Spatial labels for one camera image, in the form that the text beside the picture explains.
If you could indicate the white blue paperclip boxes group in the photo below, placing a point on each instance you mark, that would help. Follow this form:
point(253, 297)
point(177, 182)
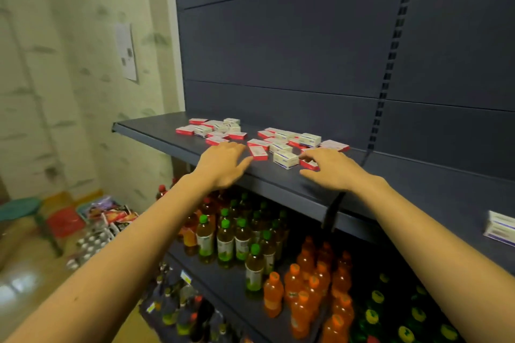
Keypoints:
point(501, 228)

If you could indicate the group of yellow-capped green bottles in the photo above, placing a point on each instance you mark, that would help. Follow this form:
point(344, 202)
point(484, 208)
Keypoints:
point(372, 316)

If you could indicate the person's left forearm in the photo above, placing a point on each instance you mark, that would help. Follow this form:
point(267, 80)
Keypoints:
point(120, 266)

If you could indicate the group of dark glass bottles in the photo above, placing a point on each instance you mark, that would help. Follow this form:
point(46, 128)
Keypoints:
point(185, 314)

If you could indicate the red plastic basin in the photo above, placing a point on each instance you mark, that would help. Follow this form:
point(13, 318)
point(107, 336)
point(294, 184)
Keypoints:
point(66, 222)

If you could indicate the person's right forearm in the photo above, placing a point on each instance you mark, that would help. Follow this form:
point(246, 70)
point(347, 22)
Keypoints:
point(442, 258)

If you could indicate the red and white boxes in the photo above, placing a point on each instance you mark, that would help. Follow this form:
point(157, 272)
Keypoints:
point(258, 152)

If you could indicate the small blue yellow price tag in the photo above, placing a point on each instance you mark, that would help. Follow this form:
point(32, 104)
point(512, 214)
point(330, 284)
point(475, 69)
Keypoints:
point(186, 277)

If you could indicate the pack of white-capped bottles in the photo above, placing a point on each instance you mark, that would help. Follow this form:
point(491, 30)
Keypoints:
point(90, 244)

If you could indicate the group of orange soda bottles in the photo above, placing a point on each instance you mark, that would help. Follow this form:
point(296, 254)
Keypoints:
point(273, 294)

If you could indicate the person's right hand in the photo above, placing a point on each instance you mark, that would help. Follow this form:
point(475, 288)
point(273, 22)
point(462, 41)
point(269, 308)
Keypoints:
point(340, 170)

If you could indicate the group of green-capped tea bottles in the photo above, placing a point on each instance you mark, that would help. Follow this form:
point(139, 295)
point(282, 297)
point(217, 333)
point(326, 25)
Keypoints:
point(225, 244)

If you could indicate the dark grey metal shelf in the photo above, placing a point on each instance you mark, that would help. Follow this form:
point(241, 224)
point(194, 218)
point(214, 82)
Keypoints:
point(301, 33)

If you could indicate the group of red-capped amber bottles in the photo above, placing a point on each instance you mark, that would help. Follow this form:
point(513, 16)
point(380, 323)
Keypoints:
point(189, 234)

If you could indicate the green round stool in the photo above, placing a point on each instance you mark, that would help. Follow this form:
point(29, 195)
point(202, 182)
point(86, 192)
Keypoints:
point(20, 208)

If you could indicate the person's left hand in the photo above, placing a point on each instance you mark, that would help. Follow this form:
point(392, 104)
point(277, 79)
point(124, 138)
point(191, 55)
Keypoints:
point(221, 166)

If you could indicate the white paper wall notice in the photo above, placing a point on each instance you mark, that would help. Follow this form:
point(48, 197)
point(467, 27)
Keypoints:
point(126, 53)

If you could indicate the basket of snack packets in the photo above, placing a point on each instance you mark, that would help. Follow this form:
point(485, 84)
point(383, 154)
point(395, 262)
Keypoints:
point(114, 216)

